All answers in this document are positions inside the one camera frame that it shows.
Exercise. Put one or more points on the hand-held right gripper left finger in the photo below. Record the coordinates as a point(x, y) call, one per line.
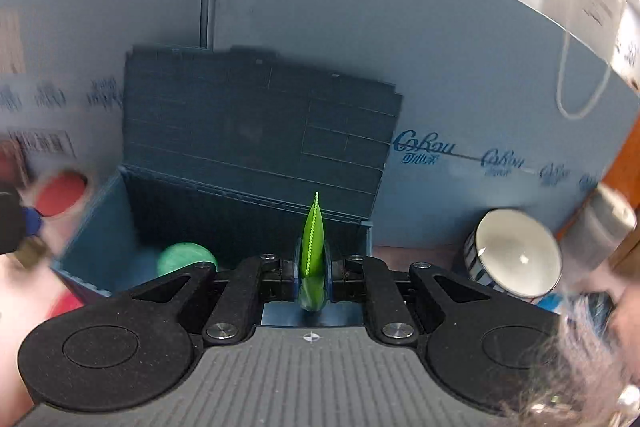
point(298, 268)

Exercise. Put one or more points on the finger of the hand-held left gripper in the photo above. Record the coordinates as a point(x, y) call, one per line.
point(32, 221)

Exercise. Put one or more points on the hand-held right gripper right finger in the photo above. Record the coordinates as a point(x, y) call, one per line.
point(331, 272)

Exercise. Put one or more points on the green serrated toy leaf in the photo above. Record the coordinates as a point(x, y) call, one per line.
point(312, 247)

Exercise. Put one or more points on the blue plastic storage box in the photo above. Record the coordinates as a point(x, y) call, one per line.
point(225, 132)

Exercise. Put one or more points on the red round object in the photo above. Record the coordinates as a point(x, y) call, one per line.
point(62, 194)

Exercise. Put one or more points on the green ball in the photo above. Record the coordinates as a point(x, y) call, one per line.
point(182, 259)

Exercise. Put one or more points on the white bowl with blue stripes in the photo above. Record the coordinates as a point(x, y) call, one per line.
point(517, 252)

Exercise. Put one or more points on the blue foam board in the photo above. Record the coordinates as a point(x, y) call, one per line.
point(100, 32)
point(450, 57)

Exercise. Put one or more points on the grey-pink folded towel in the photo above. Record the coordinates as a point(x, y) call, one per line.
point(590, 357)

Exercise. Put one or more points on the grey and white tumbler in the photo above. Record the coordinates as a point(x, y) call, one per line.
point(605, 219)

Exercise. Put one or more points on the orange board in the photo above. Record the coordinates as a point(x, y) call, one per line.
point(627, 157)

